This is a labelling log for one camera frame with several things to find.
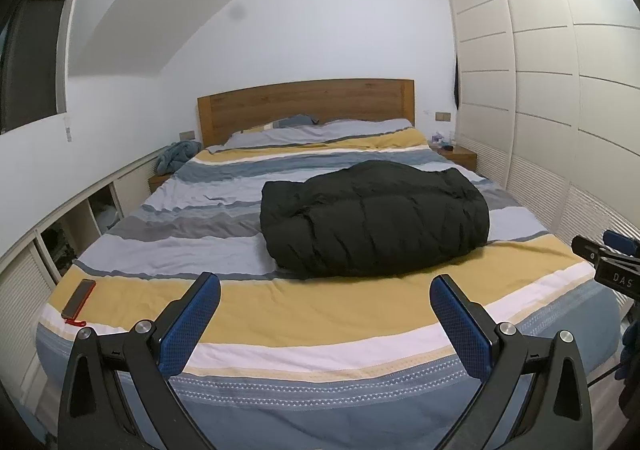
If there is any black puffer jacket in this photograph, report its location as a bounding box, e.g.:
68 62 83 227
260 160 490 278

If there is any phone with red case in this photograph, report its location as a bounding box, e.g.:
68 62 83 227
61 279 96 323

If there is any white low shelf unit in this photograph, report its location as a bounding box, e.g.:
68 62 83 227
1 151 160 414

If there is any right wooden nightstand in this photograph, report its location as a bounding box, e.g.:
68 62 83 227
430 144 477 171

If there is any wooden nightstand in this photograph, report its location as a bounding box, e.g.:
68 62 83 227
430 144 477 171
148 174 171 193

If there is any striped duvet cover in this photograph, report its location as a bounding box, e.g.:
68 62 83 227
34 126 622 450

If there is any left wooden nightstand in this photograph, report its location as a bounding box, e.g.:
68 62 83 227
148 174 171 193

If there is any blue crumpled cloth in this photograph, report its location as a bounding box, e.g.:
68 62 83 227
154 139 202 176

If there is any white sliding wardrobe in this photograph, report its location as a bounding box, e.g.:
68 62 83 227
450 0 639 241

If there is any wooden headboard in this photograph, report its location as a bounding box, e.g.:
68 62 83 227
198 79 416 147

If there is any grey pillow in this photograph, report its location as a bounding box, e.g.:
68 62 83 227
221 118 412 149

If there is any dark window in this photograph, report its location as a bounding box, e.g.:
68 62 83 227
1 0 73 134

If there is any wall switch plate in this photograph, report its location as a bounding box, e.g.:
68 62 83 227
435 112 451 122

